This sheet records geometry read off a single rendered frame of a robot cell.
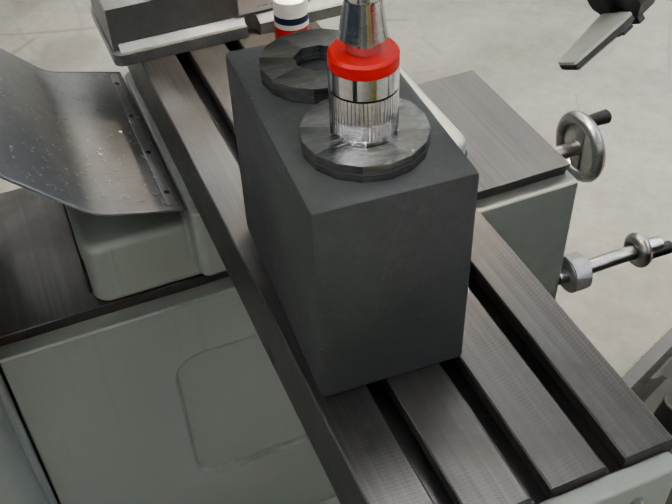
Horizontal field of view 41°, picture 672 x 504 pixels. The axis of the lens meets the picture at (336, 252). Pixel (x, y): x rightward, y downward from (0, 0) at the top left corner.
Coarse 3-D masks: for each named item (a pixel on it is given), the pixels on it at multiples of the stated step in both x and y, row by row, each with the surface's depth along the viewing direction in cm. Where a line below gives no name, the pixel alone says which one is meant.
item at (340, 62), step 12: (336, 48) 57; (384, 48) 57; (396, 48) 57; (336, 60) 56; (348, 60) 56; (360, 60) 56; (372, 60) 56; (384, 60) 56; (396, 60) 57; (336, 72) 57; (348, 72) 56; (360, 72) 56; (372, 72) 56; (384, 72) 56
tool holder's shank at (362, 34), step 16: (352, 0) 54; (368, 0) 54; (352, 16) 54; (368, 16) 54; (384, 16) 55; (352, 32) 55; (368, 32) 55; (384, 32) 56; (352, 48) 56; (368, 48) 56
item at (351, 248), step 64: (256, 64) 70; (320, 64) 70; (256, 128) 67; (320, 128) 61; (256, 192) 74; (320, 192) 58; (384, 192) 58; (448, 192) 59; (320, 256) 59; (384, 256) 61; (448, 256) 64; (320, 320) 63; (384, 320) 66; (448, 320) 68; (320, 384) 68
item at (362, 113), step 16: (336, 80) 57; (384, 80) 57; (336, 96) 58; (352, 96) 57; (368, 96) 57; (384, 96) 57; (336, 112) 59; (352, 112) 58; (368, 112) 58; (384, 112) 58; (336, 128) 60; (352, 128) 59; (368, 128) 59; (384, 128) 59; (352, 144) 60; (368, 144) 59
